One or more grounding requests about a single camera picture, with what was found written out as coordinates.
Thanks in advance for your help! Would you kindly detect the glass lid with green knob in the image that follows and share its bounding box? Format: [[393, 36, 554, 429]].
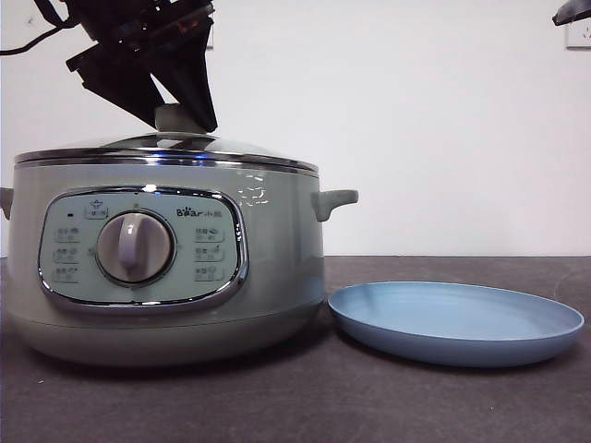
[[13, 104, 320, 170]]

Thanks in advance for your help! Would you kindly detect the pale green electric steamer pot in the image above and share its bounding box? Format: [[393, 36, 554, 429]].
[[0, 159, 360, 369]]

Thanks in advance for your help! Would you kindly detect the blue round plate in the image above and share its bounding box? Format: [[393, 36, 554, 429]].
[[326, 281, 586, 369]]

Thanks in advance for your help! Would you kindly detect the black cable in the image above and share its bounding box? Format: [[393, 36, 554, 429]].
[[0, 0, 79, 56]]

